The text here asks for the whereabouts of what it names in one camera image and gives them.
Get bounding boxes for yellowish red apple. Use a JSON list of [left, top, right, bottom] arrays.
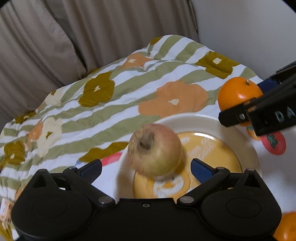
[[127, 123, 183, 178]]

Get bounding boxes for large orange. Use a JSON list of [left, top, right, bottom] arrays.
[[273, 211, 296, 241], [217, 76, 264, 127]]

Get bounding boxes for floral striped quilt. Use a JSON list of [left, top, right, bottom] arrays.
[[1, 35, 260, 240]]

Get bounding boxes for beige curtains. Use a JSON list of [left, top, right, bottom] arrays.
[[1, 1, 198, 125]]

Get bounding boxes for cream duck bowl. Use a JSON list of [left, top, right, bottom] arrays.
[[114, 113, 262, 201]]

